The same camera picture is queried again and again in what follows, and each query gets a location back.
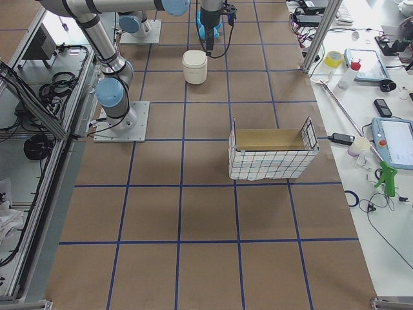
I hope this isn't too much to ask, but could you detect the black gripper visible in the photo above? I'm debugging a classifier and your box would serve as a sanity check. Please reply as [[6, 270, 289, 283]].
[[205, 27, 215, 52]]

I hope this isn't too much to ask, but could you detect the cream white trash can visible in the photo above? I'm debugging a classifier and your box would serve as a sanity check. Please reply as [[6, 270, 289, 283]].
[[182, 50, 208, 85]]

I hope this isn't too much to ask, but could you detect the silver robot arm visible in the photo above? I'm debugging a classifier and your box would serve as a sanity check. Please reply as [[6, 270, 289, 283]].
[[118, 11, 152, 39], [40, 1, 190, 134]]

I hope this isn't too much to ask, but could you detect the yellow tape roll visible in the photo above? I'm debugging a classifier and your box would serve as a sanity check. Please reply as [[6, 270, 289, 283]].
[[324, 51, 344, 68]]

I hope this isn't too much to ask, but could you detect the grid patterned cardboard box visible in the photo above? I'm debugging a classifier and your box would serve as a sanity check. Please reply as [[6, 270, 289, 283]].
[[228, 117, 320, 181]]

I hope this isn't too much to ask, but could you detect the white bottle red cap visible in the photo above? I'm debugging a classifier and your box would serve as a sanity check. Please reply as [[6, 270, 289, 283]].
[[337, 59, 361, 90]]

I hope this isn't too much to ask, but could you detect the black power adapter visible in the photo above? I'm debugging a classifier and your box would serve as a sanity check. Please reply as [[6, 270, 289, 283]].
[[328, 132, 355, 145]]

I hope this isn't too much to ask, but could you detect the far teach pendant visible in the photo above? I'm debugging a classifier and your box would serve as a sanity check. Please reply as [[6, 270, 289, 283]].
[[344, 48, 390, 82]]

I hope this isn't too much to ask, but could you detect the teach pendant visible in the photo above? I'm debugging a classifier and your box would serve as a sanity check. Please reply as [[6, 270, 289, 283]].
[[344, 48, 390, 82], [371, 118, 412, 171]]

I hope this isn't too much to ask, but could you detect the grey control box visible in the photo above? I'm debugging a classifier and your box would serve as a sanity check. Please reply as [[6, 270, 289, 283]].
[[22, 23, 57, 68]]

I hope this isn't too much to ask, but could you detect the white plastic cup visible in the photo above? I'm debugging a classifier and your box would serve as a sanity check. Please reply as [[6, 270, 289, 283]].
[[347, 137, 370, 157]]

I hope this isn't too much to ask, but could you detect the black remote device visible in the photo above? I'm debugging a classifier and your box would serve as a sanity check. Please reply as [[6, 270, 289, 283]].
[[374, 99, 392, 118]]

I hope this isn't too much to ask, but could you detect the near teach pendant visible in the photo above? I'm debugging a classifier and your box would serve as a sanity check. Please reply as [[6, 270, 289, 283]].
[[371, 118, 412, 171]]

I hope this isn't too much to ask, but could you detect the blue tape roll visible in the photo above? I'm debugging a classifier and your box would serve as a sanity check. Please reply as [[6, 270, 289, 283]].
[[345, 190, 359, 207]]

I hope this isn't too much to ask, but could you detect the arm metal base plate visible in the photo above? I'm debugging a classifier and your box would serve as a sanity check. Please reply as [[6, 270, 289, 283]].
[[93, 101, 150, 143], [119, 18, 162, 45]]

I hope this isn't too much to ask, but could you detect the aluminium frame post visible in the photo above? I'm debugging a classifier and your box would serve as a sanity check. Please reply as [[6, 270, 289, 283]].
[[301, 0, 342, 74]]

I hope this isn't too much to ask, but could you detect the coiled black cable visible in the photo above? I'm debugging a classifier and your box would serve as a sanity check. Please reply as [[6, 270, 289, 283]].
[[23, 133, 52, 161]]

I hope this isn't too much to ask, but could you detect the green handled grabber tool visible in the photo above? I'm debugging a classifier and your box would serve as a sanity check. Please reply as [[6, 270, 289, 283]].
[[314, 80, 398, 197]]

